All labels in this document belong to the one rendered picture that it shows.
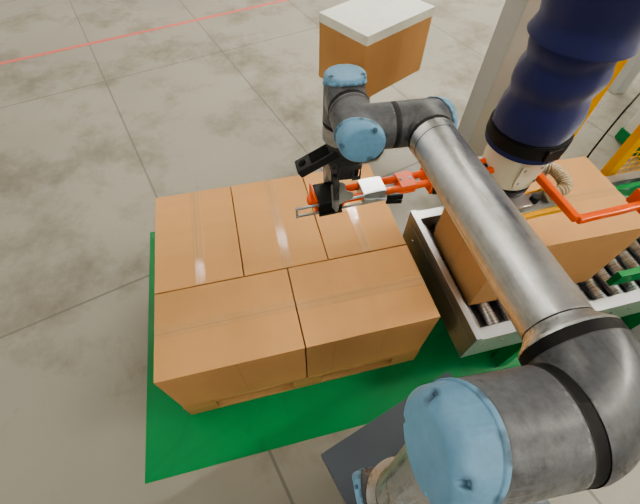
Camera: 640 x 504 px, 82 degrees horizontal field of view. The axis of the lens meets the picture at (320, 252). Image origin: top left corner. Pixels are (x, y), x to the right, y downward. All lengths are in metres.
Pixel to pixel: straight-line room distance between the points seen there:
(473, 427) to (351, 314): 1.28
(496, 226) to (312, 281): 1.23
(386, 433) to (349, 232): 0.97
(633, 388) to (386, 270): 1.39
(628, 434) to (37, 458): 2.29
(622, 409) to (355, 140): 0.54
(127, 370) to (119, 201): 1.29
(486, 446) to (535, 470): 0.04
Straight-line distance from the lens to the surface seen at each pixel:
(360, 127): 0.71
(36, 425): 2.45
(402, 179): 1.13
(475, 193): 0.60
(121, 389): 2.30
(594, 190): 1.86
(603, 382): 0.45
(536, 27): 1.09
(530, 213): 1.36
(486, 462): 0.38
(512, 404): 0.40
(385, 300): 1.67
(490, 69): 2.51
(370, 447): 1.27
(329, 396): 2.06
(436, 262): 1.76
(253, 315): 1.63
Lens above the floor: 2.00
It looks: 55 degrees down
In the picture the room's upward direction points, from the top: 1 degrees clockwise
